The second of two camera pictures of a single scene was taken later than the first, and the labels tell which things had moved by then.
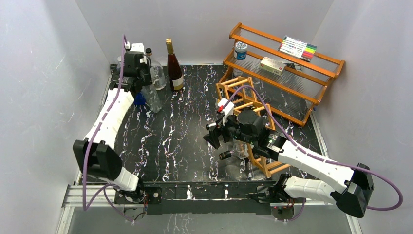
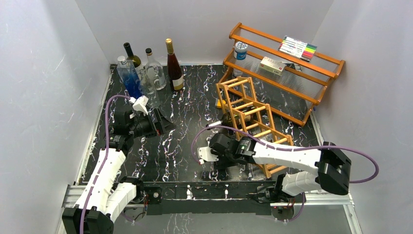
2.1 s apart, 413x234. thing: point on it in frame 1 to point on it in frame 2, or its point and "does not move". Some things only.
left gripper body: (145, 75) to (145, 126)
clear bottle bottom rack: (152, 98) does not move
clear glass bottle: (158, 73) does not move
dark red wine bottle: (175, 76) does not move
